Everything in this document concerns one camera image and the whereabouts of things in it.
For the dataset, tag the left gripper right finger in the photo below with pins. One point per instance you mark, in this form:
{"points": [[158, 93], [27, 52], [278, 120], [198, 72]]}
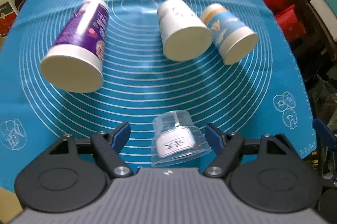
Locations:
{"points": [[228, 150]]}

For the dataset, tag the red gift bag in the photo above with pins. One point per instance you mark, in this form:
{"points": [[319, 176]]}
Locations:
{"points": [[285, 13]]}

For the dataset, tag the clear plastic cup with label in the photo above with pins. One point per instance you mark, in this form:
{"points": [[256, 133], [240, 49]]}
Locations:
{"points": [[176, 140]]}

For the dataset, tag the purple tall paper cup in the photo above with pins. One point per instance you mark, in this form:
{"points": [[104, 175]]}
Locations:
{"points": [[74, 63]]}

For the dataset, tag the blue white paper cup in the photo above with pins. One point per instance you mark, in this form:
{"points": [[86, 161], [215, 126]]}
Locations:
{"points": [[233, 39]]}

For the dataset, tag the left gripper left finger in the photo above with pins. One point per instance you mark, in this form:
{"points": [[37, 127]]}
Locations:
{"points": [[106, 148]]}

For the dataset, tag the blue silicone baking mat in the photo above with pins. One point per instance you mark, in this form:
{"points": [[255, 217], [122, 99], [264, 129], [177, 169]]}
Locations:
{"points": [[262, 94]]}

